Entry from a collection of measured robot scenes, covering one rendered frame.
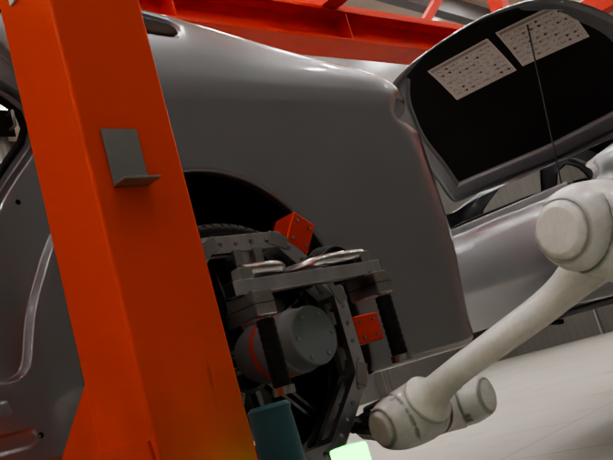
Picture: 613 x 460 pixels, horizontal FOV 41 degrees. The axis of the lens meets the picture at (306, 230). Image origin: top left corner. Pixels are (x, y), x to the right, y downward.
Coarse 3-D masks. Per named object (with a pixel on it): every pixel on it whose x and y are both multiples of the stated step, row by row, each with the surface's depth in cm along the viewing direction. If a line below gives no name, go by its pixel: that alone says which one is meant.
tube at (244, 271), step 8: (232, 256) 183; (240, 256) 183; (240, 264) 160; (248, 264) 160; (256, 264) 161; (264, 264) 163; (272, 264) 164; (280, 264) 166; (232, 272) 159; (240, 272) 158; (248, 272) 159; (256, 272) 161; (264, 272) 163; (272, 272) 164; (280, 272) 167
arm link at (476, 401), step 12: (468, 384) 166; (480, 384) 166; (456, 396) 166; (468, 396) 164; (480, 396) 164; (492, 396) 166; (456, 408) 165; (468, 408) 164; (480, 408) 164; (492, 408) 166; (456, 420) 165; (468, 420) 166; (480, 420) 166
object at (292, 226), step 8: (288, 216) 200; (296, 216) 199; (280, 224) 201; (288, 224) 198; (296, 224) 198; (304, 224) 200; (312, 224) 202; (280, 232) 199; (288, 232) 196; (296, 232) 197; (304, 232) 199; (312, 232) 201; (288, 240) 195; (296, 240) 197; (304, 240) 198; (304, 248) 197
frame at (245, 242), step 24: (216, 240) 181; (240, 240) 185; (264, 240) 192; (288, 264) 198; (312, 288) 201; (336, 288) 199; (336, 312) 199; (336, 360) 200; (360, 360) 198; (360, 384) 195; (336, 408) 193; (336, 432) 185; (312, 456) 179
